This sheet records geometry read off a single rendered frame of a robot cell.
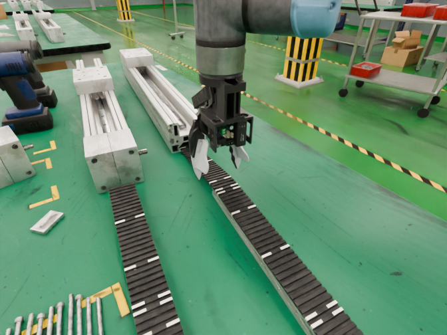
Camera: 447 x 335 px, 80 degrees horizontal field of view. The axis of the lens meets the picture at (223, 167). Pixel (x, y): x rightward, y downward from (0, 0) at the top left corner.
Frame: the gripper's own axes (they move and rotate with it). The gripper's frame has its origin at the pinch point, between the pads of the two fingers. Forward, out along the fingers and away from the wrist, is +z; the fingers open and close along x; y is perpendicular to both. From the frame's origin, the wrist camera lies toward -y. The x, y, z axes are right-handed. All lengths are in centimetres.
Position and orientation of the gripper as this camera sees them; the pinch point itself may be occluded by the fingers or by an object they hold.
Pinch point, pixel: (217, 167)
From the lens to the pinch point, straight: 55.4
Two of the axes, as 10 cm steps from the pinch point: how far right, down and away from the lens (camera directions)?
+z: 0.0, 8.2, 5.8
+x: 9.0, -2.5, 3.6
